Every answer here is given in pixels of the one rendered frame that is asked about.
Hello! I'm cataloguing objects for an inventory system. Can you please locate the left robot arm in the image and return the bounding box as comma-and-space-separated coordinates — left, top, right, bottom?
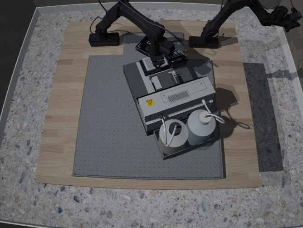
189, 0, 288, 46

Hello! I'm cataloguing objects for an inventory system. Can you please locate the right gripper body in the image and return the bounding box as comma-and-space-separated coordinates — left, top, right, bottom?
147, 46, 164, 66

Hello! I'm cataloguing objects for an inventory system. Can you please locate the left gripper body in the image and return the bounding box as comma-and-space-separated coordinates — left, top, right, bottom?
280, 9, 299, 32

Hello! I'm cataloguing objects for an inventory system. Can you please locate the white rectangular well plate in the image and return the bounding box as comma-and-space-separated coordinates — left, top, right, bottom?
142, 57, 168, 71

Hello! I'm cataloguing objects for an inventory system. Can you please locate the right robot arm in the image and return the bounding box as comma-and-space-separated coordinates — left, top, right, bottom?
89, 0, 175, 57

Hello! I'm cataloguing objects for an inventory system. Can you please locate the white flexible hose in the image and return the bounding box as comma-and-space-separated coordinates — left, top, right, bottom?
204, 104, 226, 124

